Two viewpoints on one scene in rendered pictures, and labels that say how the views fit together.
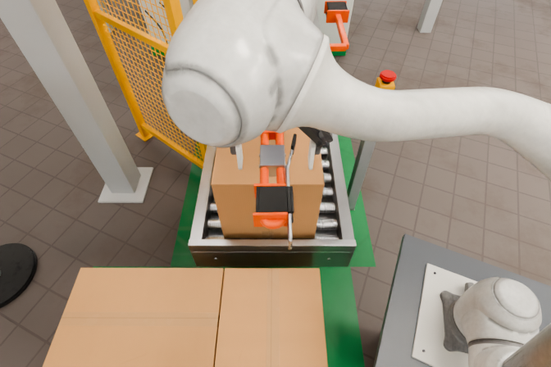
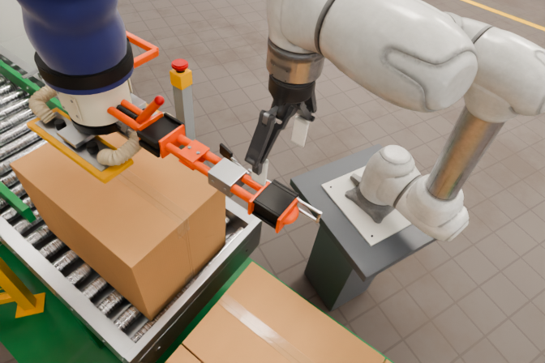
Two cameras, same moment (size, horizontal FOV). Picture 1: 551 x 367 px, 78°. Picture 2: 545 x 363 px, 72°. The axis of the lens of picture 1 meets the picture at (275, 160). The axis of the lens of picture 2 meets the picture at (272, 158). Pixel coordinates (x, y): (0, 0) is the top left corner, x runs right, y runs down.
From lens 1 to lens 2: 0.49 m
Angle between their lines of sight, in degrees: 39
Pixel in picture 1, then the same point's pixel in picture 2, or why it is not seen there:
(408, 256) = (308, 190)
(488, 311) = (392, 174)
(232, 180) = (148, 246)
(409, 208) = not seen: hidden behind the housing
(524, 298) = (399, 151)
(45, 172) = not seen: outside the picture
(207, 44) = (456, 32)
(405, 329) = (352, 235)
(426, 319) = (355, 217)
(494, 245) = (305, 154)
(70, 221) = not seen: outside the picture
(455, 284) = (345, 183)
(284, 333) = (281, 330)
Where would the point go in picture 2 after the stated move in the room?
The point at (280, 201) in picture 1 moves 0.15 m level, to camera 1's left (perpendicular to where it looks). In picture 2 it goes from (283, 195) to (240, 241)
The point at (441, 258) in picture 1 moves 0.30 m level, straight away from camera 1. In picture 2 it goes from (323, 175) to (311, 127)
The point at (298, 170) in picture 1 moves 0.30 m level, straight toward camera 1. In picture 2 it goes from (194, 190) to (259, 246)
